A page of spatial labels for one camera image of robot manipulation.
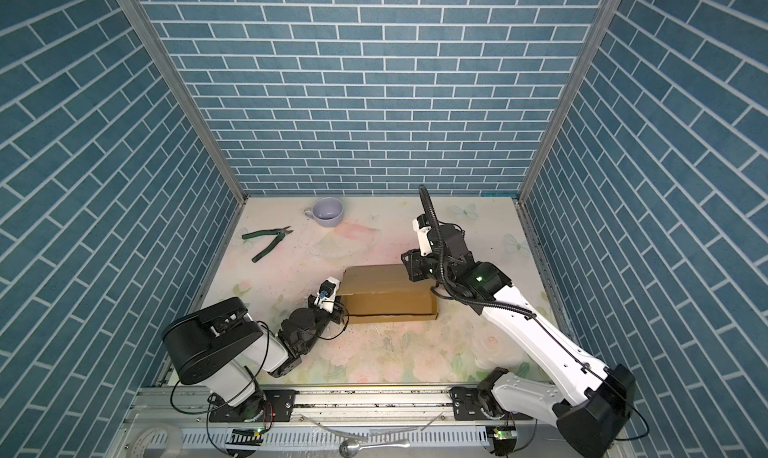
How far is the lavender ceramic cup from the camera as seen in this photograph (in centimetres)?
107

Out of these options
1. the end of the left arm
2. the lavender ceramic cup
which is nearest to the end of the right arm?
the end of the left arm

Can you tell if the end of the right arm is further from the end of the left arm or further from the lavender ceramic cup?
the lavender ceramic cup
